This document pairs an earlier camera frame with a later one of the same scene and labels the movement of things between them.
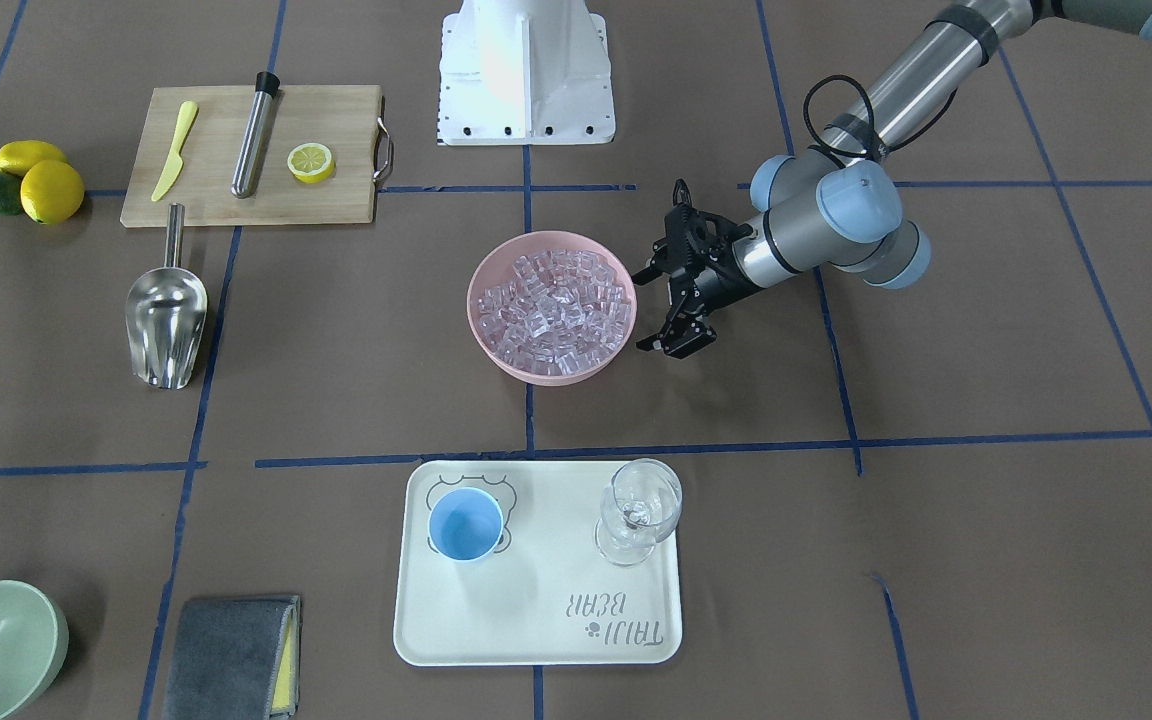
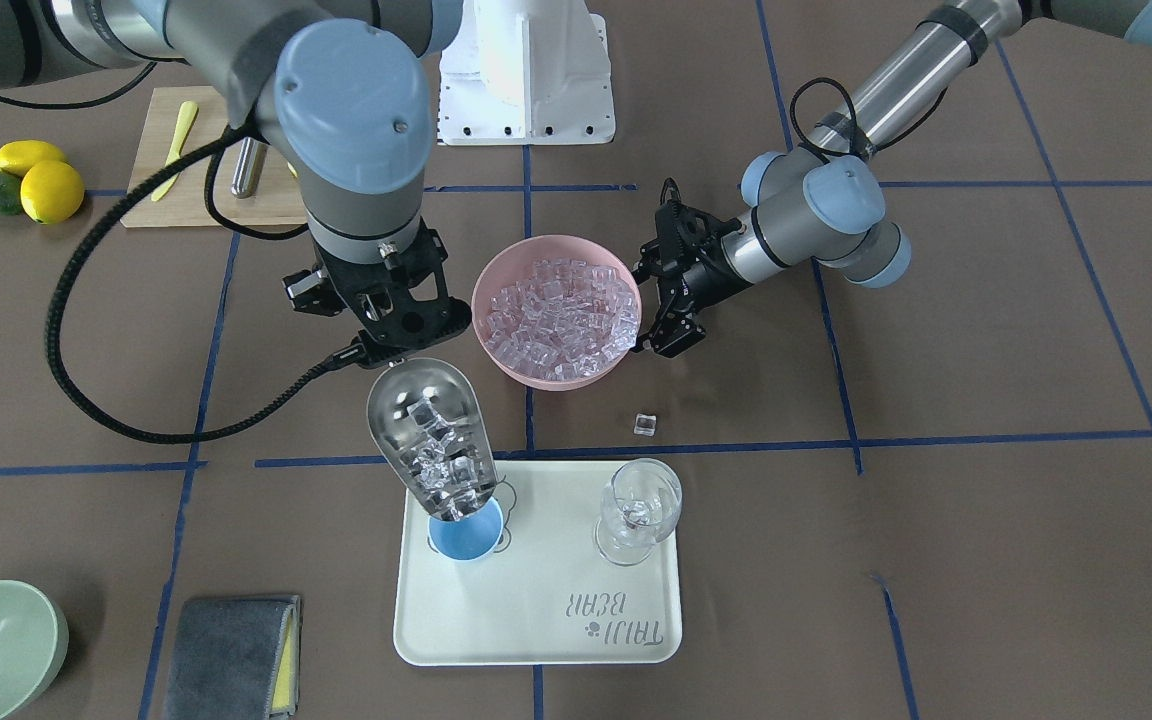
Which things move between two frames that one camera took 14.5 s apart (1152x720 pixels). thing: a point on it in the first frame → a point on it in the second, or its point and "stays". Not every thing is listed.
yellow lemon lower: x=52 y=192 stays
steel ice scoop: x=165 y=312 → x=430 y=424
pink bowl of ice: x=551 y=308 stays
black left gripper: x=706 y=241 stays
